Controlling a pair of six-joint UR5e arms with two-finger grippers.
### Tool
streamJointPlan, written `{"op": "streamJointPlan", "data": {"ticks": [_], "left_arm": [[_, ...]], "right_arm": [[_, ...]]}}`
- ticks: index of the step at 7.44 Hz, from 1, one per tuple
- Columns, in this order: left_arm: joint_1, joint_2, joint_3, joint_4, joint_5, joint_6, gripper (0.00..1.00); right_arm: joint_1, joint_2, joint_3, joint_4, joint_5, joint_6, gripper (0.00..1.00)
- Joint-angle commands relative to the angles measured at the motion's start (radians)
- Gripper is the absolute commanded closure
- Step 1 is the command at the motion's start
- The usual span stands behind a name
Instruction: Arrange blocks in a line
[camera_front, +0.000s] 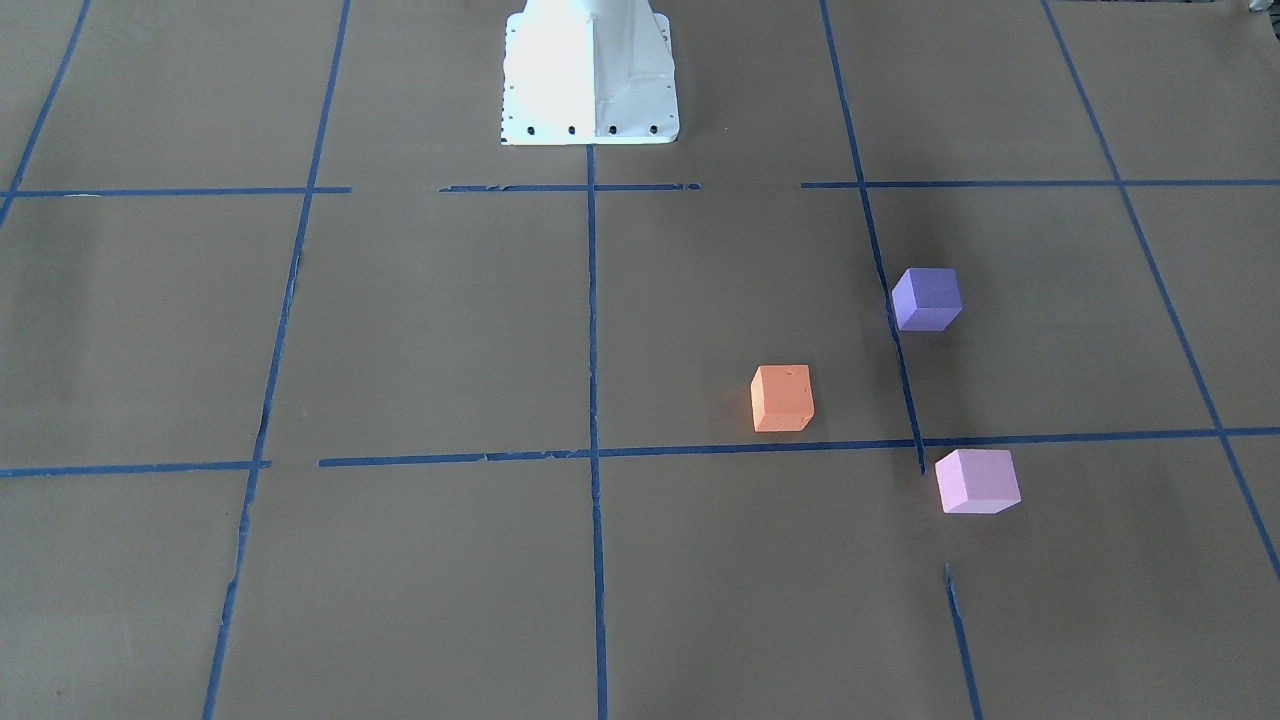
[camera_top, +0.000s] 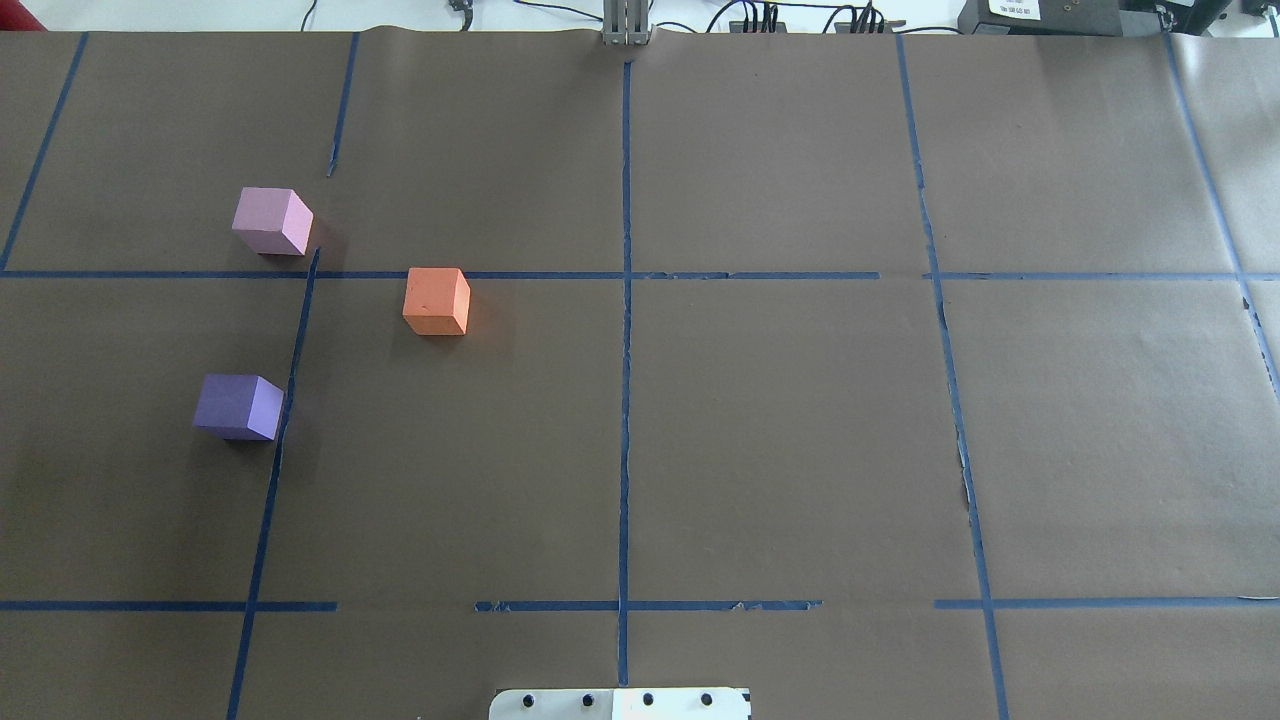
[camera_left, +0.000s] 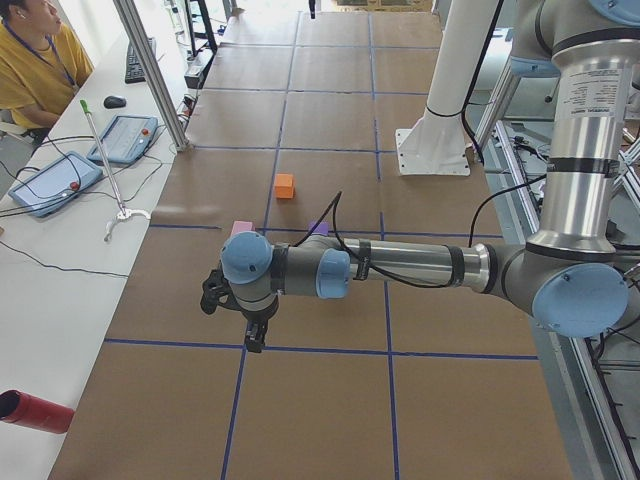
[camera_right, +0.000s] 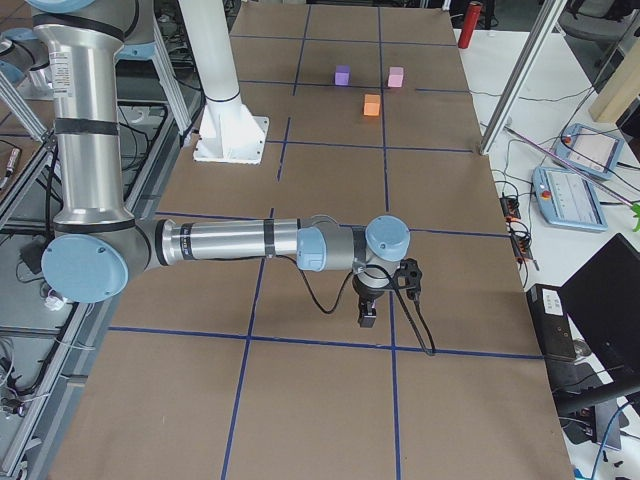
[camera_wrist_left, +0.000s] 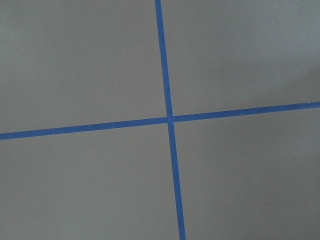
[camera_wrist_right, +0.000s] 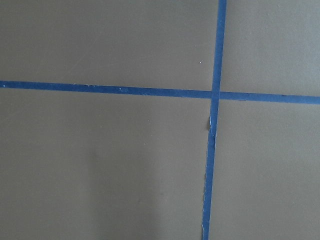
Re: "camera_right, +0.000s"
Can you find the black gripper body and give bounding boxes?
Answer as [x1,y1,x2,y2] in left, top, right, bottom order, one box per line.
[352,265,393,302]

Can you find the orange foam block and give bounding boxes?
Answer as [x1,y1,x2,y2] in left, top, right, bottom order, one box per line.
[363,94,382,117]

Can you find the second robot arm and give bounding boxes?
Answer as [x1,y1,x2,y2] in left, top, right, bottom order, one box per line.
[1,28,53,101]

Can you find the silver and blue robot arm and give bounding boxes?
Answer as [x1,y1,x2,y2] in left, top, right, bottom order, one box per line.
[31,1,421,327]

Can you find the orange black power strip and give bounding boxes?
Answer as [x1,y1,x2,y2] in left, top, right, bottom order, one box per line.
[499,195,521,221]

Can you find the black computer box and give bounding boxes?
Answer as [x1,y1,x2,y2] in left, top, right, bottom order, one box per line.
[526,284,576,362]

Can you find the purple foam block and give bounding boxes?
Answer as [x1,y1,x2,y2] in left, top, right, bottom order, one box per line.
[334,65,351,86]

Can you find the pink foam block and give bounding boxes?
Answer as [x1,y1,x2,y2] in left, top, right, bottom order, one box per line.
[387,66,404,88]

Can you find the lower teach pendant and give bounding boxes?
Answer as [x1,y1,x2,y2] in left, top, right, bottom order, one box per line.
[532,167,608,233]

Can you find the teach pendant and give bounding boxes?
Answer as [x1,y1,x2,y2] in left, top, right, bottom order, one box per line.
[532,167,608,233]
[554,123,623,180]

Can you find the pink rod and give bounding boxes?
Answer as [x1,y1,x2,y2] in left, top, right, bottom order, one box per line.
[504,126,639,212]

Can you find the black monitor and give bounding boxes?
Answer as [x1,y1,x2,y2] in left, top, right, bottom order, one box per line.
[556,233,639,415]

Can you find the upper teach pendant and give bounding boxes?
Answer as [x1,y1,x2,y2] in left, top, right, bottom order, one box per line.
[554,123,623,180]

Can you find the red cylinder bottle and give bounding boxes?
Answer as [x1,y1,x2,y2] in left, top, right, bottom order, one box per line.
[457,1,483,49]

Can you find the wooden plank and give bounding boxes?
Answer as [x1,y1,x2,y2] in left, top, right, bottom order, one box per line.
[589,40,640,123]

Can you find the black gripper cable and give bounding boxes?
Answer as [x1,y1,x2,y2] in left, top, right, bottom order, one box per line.
[273,253,437,357]

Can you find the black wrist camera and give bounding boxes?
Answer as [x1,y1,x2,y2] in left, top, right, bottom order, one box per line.
[395,258,422,303]

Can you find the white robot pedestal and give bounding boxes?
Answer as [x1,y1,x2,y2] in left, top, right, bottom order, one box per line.
[179,0,269,165]

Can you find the blue ethernet cable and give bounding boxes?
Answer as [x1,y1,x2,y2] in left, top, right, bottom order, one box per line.
[589,399,631,480]

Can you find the aluminium frame post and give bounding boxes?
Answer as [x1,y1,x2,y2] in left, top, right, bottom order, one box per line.
[479,0,566,155]

